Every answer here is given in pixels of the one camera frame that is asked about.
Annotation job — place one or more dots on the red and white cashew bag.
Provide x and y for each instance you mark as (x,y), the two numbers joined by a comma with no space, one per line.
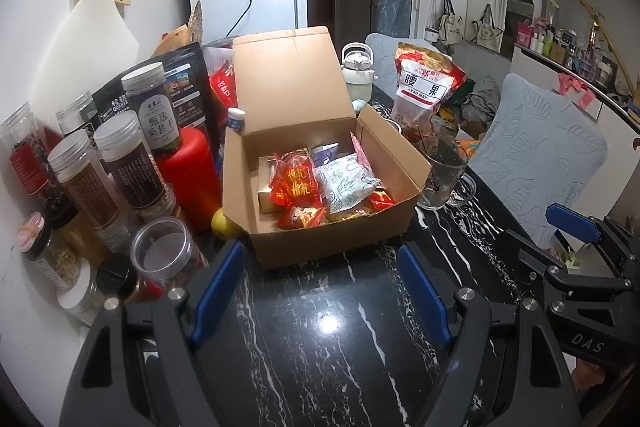
(425,87)

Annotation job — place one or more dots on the small black lid jar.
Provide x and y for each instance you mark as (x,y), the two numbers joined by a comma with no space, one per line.
(117,277)

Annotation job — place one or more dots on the steel bowl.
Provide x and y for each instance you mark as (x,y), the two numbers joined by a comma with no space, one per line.
(395,124)

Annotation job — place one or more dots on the red and white snack packet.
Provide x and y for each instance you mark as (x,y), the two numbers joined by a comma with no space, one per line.
(384,199)

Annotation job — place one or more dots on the white green print snack packet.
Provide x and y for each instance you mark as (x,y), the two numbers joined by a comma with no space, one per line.
(345,182)

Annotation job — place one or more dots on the white tote bag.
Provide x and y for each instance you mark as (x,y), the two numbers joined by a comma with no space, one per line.
(486,32)
(450,27)

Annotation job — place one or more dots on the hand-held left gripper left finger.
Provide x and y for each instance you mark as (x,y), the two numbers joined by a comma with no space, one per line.
(220,287)

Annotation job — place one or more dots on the small white jar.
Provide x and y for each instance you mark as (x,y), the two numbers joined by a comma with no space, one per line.
(82,297)

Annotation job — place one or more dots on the cream water jug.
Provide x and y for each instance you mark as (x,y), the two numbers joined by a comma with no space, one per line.
(356,77)

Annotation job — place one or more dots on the dark label clear jar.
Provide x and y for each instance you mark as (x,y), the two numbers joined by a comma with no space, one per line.
(130,167)

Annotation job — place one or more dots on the blue and white snack packet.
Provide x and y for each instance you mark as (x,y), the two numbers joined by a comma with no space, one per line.
(325,153)

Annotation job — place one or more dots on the white and blue bottle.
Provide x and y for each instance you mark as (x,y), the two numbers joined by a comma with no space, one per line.
(235,121)

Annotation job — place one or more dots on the open lidless clear jar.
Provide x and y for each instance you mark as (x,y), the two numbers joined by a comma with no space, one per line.
(167,257)

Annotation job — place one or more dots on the small red orange snack packet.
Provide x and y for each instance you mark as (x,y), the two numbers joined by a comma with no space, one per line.
(302,217)

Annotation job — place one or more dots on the yellow waffle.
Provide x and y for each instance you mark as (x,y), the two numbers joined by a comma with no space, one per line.
(347,216)

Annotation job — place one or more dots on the red plastic container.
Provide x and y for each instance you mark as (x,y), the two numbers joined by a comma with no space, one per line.
(190,177)

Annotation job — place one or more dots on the pink cloth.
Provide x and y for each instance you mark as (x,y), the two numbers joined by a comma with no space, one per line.
(575,89)

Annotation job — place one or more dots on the brown label clear jar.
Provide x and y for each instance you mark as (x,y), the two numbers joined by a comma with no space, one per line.
(85,187)

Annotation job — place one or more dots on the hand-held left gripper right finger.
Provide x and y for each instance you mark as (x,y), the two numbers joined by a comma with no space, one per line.
(425,297)

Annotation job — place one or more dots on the black printed food bag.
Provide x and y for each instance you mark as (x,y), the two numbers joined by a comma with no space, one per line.
(190,92)

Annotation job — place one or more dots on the red label clear jar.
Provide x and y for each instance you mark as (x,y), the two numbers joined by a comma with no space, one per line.
(22,152)

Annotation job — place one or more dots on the small gold box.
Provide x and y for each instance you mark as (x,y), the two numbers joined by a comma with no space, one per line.
(265,187)

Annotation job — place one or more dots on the clear glass mug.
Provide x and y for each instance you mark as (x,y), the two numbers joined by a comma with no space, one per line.
(440,177)

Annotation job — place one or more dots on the small pink lid jar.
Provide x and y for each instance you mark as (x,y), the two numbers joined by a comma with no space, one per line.
(47,252)

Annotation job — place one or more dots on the plain clear plastic jar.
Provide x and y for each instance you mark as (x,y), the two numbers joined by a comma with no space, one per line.
(75,112)

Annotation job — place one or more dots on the white foam board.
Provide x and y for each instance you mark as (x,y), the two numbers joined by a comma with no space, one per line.
(95,37)

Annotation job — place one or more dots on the grey cloth pile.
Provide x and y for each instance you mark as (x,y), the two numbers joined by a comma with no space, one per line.
(482,99)

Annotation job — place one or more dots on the red gold print snack packet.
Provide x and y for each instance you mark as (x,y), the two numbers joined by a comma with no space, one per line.
(295,182)

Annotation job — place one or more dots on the brown cardboard box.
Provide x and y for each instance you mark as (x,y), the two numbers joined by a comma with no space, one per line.
(290,82)

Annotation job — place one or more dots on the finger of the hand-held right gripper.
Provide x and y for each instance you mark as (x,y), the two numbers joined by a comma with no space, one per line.
(570,219)
(540,257)

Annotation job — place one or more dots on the row of cosmetic bottles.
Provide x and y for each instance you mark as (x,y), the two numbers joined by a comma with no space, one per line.
(575,52)

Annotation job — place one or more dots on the round woven mat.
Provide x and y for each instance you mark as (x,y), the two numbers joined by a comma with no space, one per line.
(196,19)

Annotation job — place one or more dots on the yellow lemon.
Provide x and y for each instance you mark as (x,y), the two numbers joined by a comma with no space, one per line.
(225,224)

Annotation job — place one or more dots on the person's right hand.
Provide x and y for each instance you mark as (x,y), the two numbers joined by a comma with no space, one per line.
(595,374)

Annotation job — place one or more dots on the white fridge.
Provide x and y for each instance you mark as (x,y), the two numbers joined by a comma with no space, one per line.
(275,2)

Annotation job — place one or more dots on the green label clear jar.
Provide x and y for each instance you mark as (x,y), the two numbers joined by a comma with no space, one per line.
(155,117)

